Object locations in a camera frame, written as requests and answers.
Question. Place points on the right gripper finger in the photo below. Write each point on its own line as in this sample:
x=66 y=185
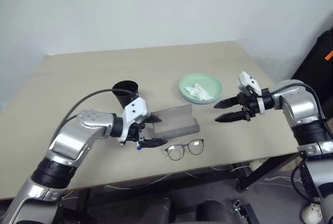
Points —
x=227 y=102
x=231 y=117

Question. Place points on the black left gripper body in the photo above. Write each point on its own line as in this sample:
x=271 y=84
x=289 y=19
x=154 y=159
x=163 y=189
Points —
x=136 y=131

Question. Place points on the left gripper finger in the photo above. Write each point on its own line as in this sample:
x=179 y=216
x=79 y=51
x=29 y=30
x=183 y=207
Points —
x=153 y=119
x=153 y=142

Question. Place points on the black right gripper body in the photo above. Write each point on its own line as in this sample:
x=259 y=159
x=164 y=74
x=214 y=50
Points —
x=248 y=106

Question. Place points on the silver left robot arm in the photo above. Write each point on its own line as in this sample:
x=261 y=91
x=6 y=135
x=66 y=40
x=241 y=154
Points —
x=67 y=140

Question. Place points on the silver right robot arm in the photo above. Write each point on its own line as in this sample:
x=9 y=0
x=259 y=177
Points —
x=301 y=106

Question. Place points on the grey open glasses case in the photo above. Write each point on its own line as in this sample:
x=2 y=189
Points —
x=177 y=119

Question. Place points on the black cup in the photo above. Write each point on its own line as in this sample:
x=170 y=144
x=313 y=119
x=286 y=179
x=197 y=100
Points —
x=126 y=95

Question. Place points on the thin-framed glasses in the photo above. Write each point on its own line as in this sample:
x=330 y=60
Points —
x=195 y=147

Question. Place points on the light green bowl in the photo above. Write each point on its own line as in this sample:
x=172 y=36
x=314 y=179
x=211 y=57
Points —
x=208 y=82

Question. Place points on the white crumpled tissue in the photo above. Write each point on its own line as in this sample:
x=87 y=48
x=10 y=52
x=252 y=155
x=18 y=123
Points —
x=199 y=91

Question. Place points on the light blue plate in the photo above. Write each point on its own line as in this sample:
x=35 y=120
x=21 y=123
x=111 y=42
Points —
x=193 y=101

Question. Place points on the black bag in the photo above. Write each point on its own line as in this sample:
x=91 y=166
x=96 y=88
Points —
x=316 y=70

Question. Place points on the orange tag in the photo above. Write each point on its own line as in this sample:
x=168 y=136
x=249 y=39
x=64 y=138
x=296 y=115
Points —
x=329 y=55

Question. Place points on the white shoe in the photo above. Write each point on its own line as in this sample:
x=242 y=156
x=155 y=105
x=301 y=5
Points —
x=312 y=212

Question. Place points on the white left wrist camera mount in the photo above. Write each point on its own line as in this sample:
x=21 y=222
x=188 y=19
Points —
x=135 y=109

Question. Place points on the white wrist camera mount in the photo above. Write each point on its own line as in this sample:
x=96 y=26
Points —
x=135 y=109
x=248 y=80

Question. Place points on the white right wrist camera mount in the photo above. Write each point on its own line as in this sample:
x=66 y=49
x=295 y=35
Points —
x=248 y=80

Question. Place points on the black metal table frame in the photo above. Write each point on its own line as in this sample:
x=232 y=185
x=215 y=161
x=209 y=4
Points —
x=273 y=168

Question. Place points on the black bracket with caster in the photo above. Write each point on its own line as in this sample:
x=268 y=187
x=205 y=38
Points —
x=244 y=212

